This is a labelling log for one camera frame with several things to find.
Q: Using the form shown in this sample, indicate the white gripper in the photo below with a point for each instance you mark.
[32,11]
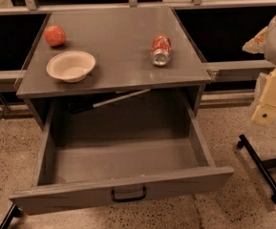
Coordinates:
[265,42]

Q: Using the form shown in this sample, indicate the red apple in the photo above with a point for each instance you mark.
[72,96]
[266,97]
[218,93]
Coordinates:
[54,36]

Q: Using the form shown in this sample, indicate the grey cabinet with top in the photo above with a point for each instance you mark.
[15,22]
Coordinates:
[120,40]

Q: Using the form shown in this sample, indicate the open grey top drawer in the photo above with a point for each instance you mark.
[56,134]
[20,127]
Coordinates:
[152,141]

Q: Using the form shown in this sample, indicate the black floor stand base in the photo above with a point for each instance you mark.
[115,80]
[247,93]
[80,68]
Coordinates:
[263,165]

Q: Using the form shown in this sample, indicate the red soda can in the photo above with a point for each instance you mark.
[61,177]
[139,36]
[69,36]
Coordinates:
[161,50]

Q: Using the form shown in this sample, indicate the white paper bowl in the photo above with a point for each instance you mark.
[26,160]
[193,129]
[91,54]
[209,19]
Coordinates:
[71,67]

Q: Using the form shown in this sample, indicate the black cabinet leg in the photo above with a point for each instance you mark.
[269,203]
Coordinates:
[14,212]

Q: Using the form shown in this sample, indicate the black drawer handle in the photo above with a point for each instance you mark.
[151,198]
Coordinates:
[122,196]

